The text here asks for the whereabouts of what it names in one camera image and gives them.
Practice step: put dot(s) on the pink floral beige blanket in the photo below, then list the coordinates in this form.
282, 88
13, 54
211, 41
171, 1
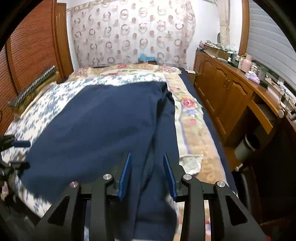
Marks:
197, 152

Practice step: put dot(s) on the white cylindrical bin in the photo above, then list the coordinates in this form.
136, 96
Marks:
244, 149

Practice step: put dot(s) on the patterned folded pillow stack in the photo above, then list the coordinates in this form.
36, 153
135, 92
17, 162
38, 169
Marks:
21, 104

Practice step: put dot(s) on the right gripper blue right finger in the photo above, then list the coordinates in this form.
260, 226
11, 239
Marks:
170, 177

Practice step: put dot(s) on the long wooden sideboard cabinet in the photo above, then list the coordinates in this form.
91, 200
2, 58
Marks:
237, 105

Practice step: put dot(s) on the tied beige curtain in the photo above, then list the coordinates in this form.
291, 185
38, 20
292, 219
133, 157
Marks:
224, 21

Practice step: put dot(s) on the blue floral white quilt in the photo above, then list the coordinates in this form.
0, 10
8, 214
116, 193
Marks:
42, 112

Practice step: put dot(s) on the blue item in box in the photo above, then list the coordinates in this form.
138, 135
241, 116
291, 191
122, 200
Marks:
143, 58

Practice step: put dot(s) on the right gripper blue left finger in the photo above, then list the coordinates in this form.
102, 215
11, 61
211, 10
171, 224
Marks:
124, 177

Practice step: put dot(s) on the pink thermos jug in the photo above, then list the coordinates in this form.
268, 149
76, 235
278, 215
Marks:
246, 65

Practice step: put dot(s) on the circle patterned sheer curtain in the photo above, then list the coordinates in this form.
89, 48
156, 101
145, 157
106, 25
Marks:
106, 33

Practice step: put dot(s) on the wooden louvered wardrobe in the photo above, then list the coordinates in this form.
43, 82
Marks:
39, 41

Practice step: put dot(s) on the navy blue garment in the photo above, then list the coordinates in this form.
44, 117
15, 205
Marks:
91, 134

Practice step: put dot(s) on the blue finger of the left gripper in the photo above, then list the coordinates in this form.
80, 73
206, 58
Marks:
22, 165
21, 144

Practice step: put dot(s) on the grey window roller shutter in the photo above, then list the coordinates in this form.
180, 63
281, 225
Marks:
268, 44

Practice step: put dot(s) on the cardboard box of papers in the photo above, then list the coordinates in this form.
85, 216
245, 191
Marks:
216, 50

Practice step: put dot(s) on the purple tissue pack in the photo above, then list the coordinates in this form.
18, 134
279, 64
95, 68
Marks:
250, 75

